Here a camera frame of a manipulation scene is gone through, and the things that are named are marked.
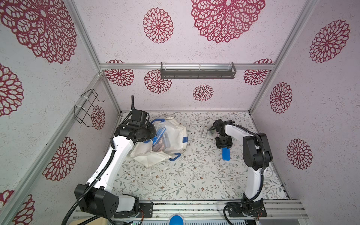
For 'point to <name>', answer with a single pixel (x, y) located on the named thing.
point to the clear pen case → (205, 131)
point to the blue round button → (176, 220)
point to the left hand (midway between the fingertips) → (155, 133)
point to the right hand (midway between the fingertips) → (223, 145)
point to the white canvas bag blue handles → (170, 141)
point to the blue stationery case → (226, 153)
